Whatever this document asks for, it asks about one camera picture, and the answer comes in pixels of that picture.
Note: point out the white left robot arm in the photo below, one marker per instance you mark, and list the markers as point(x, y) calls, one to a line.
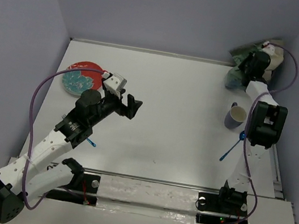
point(28, 177)

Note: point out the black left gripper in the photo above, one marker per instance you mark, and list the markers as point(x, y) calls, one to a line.
point(132, 106)

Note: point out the green beige patchwork cloth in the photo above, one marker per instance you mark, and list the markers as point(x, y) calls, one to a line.
point(238, 54)

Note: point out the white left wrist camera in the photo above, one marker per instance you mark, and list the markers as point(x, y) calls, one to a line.
point(115, 84)

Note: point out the purple mug cream inside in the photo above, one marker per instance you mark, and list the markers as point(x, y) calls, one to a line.
point(235, 116)

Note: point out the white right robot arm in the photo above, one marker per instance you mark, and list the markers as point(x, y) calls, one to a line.
point(265, 122)

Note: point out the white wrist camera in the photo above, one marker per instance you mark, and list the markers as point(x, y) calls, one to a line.
point(268, 48)
point(115, 84)

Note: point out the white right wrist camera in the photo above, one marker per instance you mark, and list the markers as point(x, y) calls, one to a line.
point(268, 48)

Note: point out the blue metallic spoon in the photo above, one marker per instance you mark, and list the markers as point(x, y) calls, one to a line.
point(241, 138)

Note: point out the blue metallic fork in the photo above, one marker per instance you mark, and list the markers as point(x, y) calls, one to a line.
point(89, 141)

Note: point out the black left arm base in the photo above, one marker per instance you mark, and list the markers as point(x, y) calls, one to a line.
point(79, 191)

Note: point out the red floral plate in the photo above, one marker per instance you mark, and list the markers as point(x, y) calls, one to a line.
point(78, 81)

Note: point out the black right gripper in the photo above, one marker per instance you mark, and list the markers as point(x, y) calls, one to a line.
point(242, 66)

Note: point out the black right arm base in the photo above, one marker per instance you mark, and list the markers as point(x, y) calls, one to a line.
point(209, 211)

